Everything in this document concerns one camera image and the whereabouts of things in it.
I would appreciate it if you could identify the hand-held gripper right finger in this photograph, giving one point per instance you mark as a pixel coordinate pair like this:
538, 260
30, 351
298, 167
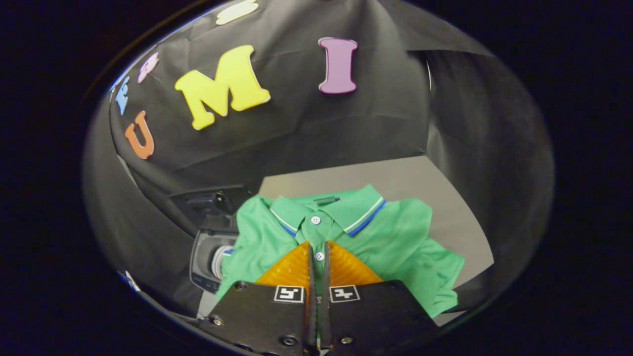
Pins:
376, 316

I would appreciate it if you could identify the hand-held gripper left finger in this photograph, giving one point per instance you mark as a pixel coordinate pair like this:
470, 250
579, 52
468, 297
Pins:
262, 316

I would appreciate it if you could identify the green polo shirt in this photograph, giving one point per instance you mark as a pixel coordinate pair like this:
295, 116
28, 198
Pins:
395, 237

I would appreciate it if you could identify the white cabinet with grey top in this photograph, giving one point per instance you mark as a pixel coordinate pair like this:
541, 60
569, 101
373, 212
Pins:
445, 188

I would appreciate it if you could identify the black backdrop cloth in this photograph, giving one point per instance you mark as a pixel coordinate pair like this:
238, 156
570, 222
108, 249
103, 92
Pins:
296, 128

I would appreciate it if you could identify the dark textured side panel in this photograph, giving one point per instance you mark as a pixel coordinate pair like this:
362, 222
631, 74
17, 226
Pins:
494, 148

